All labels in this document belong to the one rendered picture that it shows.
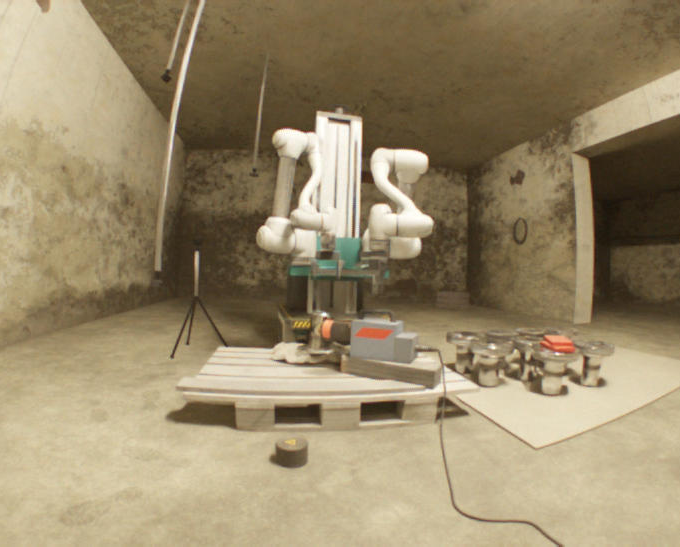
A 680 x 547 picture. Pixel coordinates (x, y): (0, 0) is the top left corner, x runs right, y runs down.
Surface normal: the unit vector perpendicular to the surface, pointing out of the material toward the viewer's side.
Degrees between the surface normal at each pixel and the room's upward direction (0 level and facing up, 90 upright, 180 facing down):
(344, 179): 90
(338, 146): 90
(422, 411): 90
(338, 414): 90
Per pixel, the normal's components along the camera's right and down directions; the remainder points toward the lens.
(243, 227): 0.16, 0.02
